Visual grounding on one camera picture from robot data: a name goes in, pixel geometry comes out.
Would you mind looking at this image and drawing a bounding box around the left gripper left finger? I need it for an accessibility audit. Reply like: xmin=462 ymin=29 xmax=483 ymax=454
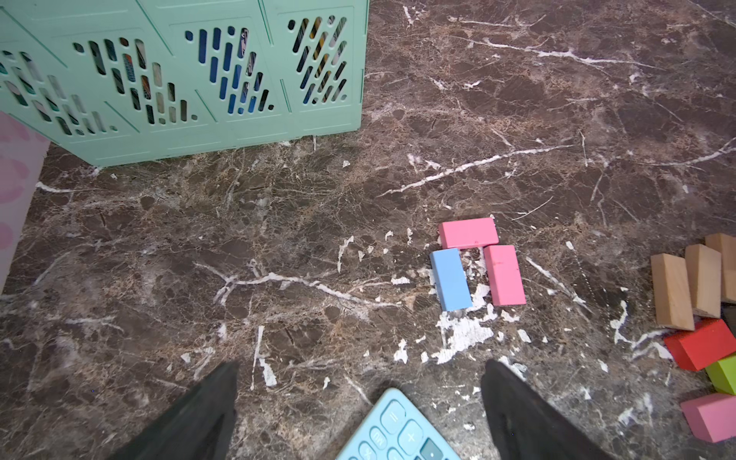
xmin=110 ymin=361 xmax=239 ymax=459

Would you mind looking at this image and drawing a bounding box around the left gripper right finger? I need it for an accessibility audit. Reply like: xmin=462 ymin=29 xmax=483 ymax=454
xmin=481 ymin=360 xmax=611 ymax=460

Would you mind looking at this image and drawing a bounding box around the pink block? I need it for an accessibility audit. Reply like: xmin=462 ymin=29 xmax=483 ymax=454
xmin=483 ymin=245 xmax=526 ymax=306
xmin=680 ymin=393 xmax=736 ymax=443
xmin=439 ymin=218 xmax=499 ymax=249

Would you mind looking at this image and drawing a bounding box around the pink block top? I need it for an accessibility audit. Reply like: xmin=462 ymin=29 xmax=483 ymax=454
xmin=439 ymin=218 xmax=499 ymax=249

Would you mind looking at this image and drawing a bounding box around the teal calculator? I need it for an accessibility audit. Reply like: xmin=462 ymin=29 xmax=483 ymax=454
xmin=337 ymin=388 xmax=460 ymax=460

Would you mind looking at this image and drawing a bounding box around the wooden block left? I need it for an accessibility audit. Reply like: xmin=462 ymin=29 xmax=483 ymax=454
xmin=651 ymin=254 xmax=695 ymax=331

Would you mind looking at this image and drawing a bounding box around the wooden block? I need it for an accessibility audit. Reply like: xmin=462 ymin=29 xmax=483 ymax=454
xmin=685 ymin=245 xmax=722 ymax=318
xmin=705 ymin=233 xmax=736 ymax=304
xmin=651 ymin=254 xmax=695 ymax=331

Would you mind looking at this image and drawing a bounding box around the red block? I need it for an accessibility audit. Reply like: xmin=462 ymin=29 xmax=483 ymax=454
xmin=664 ymin=319 xmax=735 ymax=372

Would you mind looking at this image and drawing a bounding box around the green block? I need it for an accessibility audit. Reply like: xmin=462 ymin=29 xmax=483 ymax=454
xmin=705 ymin=354 xmax=736 ymax=395

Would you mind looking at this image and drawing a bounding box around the wooden block middle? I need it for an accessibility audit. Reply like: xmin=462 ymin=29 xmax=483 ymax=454
xmin=685 ymin=245 xmax=722 ymax=318

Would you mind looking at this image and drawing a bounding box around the wooden block right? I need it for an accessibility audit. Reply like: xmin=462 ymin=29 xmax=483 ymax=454
xmin=705 ymin=233 xmax=736 ymax=304

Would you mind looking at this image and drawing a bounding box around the mint green file organizer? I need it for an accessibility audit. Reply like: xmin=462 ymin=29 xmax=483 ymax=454
xmin=1 ymin=0 xmax=370 ymax=166

